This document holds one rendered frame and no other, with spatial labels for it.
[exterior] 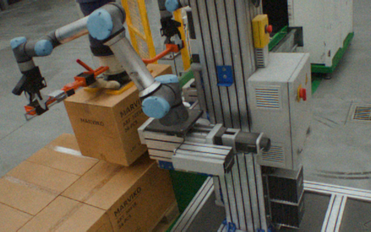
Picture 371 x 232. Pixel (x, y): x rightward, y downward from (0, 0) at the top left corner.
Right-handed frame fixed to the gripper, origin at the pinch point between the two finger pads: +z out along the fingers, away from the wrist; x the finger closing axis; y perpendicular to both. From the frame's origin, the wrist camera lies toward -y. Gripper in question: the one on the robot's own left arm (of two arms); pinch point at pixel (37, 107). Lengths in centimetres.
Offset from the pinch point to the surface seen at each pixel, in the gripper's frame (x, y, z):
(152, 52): 42, 149, 28
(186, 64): 41, 196, 58
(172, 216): -21, 59, 115
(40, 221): 11, -16, 67
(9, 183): 65, 1, 67
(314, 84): -54, 297, 114
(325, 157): -100, 166, 116
